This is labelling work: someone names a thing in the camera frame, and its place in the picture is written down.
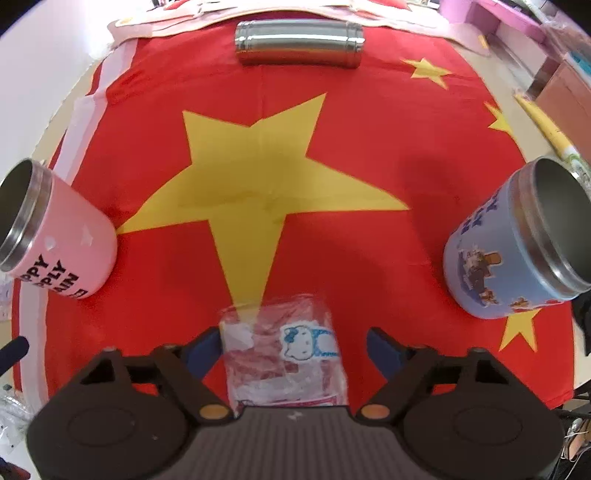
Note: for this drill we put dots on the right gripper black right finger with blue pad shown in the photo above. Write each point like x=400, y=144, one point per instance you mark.
x=461, y=417

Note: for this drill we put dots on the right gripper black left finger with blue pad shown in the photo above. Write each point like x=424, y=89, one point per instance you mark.
x=128, y=417

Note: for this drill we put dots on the clear cartoon cat cup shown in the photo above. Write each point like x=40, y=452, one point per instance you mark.
x=283, y=353

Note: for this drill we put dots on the blue steel cartoon mug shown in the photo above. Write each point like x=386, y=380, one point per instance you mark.
x=526, y=247

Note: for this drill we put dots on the pink steel mug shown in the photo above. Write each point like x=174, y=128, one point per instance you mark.
x=51, y=236

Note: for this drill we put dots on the red flag yellow stars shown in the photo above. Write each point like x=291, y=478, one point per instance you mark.
x=231, y=184

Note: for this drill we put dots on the brown wooden cabinet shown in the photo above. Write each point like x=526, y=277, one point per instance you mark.
x=566, y=100

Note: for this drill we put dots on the pink low shelf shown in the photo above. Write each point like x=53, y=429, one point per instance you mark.
x=522, y=35

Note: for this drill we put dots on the silver steel flask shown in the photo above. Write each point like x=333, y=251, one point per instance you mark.
x=299, y=42

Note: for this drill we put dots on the pink white folded cloth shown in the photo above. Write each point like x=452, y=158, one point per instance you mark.
x=190, y=16

